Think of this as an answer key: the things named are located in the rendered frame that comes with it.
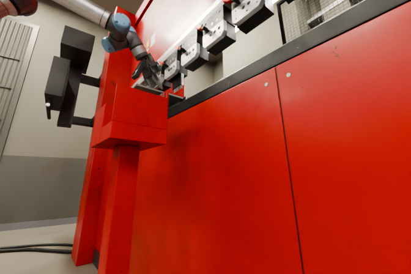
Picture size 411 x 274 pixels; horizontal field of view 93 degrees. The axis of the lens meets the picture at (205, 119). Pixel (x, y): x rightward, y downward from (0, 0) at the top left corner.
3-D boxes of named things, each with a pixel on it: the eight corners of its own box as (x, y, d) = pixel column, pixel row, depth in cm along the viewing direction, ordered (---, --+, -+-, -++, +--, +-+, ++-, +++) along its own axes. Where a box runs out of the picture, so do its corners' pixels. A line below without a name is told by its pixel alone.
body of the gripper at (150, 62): (162, 70, 111) (151, 50, 108) (151, 75, 105) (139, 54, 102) (155, 75, 116) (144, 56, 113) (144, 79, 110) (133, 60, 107)
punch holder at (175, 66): (164, 81, 126) (165, 59, 131) (175, 84, 131) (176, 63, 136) (176, 71, 115) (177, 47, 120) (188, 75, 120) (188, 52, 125)
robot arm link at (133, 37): (116, 33, 104) (130, 30, 109) (127, 53, 106) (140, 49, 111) (120, 26, 98) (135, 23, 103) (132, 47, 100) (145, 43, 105)
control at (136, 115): (90, 147, 63) (98, 96, 68) (138, 151, 73) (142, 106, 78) (109, 137, 48) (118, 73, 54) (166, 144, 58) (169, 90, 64)
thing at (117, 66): (70, 256, 152) (110, 20, 220) (167, 236, 204) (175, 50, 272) (75, 266, 134) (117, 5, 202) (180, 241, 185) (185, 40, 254)
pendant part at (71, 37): (45, 125, 194) (63, 52, 220) (75, 128, 209) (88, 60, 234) (43, 111, 155) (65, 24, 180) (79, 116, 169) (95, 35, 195)
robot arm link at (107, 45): (101, 29, 89) (123, 25, 96) (98, 43, 98) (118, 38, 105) (112, 44, 90) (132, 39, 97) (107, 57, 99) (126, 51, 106)
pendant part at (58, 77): (45, 109, 191) (54, 76, 202) (60, 111, 198) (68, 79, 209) (43, 93, 157) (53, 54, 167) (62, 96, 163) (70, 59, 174)
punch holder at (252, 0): (232, 25, 82) (230, -4, 87) (245, 35, 87) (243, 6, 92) (262, 1, 71) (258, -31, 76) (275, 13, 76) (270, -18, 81)
